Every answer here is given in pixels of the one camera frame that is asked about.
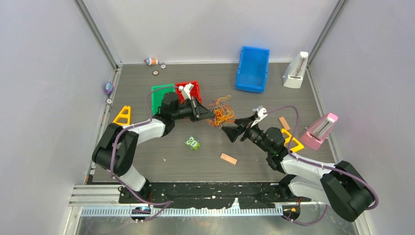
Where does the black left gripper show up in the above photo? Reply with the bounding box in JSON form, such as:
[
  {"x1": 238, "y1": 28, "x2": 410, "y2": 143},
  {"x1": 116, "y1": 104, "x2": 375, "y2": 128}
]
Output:
[{"x1": 172, "y1": 96, "x2": 215, "y2": 122}]

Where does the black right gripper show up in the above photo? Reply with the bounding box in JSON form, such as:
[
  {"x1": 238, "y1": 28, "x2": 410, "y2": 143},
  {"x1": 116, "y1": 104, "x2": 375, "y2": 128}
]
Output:
[{"x1": 222, "y1": 115, "x2": 273, "y2": 154}]

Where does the orange cable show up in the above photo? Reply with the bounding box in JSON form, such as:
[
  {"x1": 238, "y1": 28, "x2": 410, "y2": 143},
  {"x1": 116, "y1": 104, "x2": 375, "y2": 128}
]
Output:
[{"x1": 206, "y1": 95, "x2": 237, "y2": 128}]

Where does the wooden block near right arm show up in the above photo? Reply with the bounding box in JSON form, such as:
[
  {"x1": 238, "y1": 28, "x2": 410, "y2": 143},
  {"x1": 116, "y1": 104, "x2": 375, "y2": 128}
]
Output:
[{"x1": 278, "y1": 117, "x2": 291, "y2": 131}]

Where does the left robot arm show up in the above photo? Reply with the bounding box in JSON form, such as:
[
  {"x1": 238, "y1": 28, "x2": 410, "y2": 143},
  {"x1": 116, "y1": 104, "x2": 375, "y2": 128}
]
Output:
[{"x1": 92, "y1": 92, "x2": 215, "y2": 203}]

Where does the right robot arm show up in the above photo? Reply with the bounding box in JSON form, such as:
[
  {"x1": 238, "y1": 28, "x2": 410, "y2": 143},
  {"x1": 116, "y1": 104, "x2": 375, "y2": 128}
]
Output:
[{"x1": 222, "y1": 117, "x2": 377, "y2": 222}]

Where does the red plastic bin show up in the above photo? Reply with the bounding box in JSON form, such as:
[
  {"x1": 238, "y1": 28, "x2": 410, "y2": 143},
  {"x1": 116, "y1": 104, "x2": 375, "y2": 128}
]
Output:
[{"x1": 175, "y1": 80, "x2": 203, "y2": 104}]

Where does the green frog toy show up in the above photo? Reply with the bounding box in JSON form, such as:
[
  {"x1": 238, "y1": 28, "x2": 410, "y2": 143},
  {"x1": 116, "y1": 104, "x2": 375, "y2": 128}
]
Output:
[{"x1": 184, "y1": 136, "x2": 201, "y2": 150}]

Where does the wooden block front centre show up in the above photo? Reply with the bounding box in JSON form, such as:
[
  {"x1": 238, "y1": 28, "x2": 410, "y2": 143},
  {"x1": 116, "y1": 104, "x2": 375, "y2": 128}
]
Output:
[{"x1": 220, "y1": 153, "x2": 237, "y2": 165}]

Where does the green plastic bin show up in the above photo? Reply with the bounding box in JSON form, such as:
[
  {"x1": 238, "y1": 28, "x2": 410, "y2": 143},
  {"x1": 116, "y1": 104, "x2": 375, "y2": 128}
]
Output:
[{"x1": 151, "y1": 84, "x2": 178, "y2": 117}]

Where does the blue plastic bin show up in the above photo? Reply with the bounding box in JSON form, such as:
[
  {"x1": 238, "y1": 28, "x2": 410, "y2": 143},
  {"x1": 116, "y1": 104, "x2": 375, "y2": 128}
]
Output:
[{"x1": 235, "y1": 46, "x2": 270, "y2": 93}]

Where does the yellow triangle toy right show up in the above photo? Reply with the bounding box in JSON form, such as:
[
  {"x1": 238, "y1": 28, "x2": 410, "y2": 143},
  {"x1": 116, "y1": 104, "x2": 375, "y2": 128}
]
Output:
[{"x1": 281, "y1": 128, "x2": 304, "y2": 153}]

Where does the yellow triangle toy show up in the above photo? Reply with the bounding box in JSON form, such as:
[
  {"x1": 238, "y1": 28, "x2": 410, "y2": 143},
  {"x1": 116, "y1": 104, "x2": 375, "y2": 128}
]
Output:
[
  {"x1": 113, "y1": 106, "x2": 132, "y2": 126},
  {"x1": 281, "y1": 128, "x2": 304, "y2": 153}
]

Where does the white metronome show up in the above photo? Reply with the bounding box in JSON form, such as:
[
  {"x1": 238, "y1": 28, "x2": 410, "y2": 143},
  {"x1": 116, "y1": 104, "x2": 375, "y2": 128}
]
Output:
[{"x1": 283, "y1": 51, "x2": 309, "y2": 89}]

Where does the small clown figurine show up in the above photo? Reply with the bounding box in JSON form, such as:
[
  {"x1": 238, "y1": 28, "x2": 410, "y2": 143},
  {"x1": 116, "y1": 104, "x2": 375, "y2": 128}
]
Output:
[{"x1": 143, "y1": 57, "x2": 159, "y2": 66}]

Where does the yellow triangle toy left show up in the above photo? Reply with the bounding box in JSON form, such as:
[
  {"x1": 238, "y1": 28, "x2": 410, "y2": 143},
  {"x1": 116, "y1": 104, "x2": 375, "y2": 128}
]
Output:
[{"x1": 113, "y1": 106, "x2": 132, "y2": 126}]

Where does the pink metronome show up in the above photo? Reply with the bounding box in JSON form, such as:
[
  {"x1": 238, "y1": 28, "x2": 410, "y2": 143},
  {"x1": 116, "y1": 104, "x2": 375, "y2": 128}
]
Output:
[{"x1": 300, "y1": 113, "x2": 338, "y2": 150}]

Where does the purple round toy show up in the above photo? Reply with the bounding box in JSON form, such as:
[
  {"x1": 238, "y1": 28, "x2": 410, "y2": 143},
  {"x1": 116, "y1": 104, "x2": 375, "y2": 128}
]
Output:
[{"x1": 104, "y1": 82, "x2": 114, "y2": 94}]

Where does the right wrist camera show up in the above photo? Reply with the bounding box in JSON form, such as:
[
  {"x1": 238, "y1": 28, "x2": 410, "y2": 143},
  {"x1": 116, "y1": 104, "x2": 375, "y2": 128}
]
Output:
[{"x1": 251, "y1": 105, "x2": 268, "y2": 127}]

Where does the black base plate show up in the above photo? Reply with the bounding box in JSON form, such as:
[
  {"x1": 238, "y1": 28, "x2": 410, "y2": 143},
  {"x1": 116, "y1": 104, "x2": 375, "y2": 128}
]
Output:
[{"x1": 139, "y1": 182, "x2": 310, "y2": 209}]

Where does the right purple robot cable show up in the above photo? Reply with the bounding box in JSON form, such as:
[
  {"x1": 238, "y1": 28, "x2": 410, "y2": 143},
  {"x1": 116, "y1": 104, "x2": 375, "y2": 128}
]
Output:
[{"x1": 266, "y1": 105, "x2": 379, "y2": 226}]

